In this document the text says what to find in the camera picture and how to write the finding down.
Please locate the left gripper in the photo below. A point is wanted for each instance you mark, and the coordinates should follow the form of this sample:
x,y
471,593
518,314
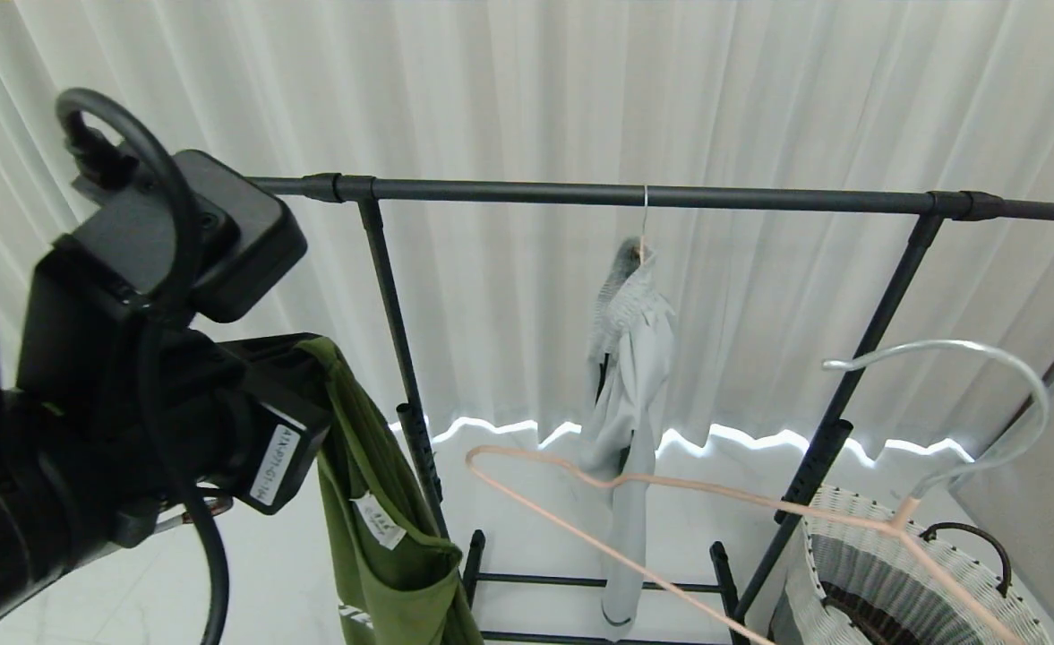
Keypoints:
x,y
240,439

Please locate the green garment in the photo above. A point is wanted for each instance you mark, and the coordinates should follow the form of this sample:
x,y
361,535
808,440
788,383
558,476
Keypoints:
x,y
383,591

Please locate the pale grey shorts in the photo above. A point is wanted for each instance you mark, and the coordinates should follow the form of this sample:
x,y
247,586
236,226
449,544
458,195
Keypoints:
x,y
634,403

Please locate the pink clothes hanger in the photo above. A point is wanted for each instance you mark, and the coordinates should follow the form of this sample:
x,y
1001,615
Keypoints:
x,y
644,224
901,518

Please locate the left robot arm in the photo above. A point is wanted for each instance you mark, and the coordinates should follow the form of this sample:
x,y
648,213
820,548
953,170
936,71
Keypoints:
x,y
7,502

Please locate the black clothes rack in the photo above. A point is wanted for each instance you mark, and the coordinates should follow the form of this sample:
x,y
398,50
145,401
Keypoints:
x,y
759,197

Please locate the white laundry basket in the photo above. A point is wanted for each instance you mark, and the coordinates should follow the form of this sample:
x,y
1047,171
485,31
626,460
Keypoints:
x,y
858,555

